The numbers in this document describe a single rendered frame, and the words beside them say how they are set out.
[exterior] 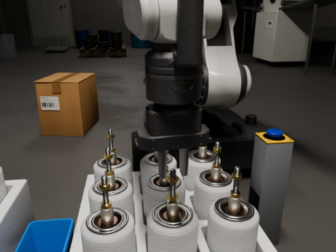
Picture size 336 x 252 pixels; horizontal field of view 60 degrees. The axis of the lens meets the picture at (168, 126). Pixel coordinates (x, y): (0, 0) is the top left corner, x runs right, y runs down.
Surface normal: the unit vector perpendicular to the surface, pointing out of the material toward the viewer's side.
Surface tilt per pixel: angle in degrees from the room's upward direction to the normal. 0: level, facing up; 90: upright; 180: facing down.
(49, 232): 88
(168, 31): 90
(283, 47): 90
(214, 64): 47
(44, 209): 0
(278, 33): 90
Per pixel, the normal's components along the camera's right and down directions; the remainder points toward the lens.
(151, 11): 0.38, 0.17
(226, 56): 0.11, -0.39
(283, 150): 0.14, 0.32
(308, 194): 0.00, -0.94
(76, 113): -0.09, 0.33
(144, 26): -0.41, 0.57
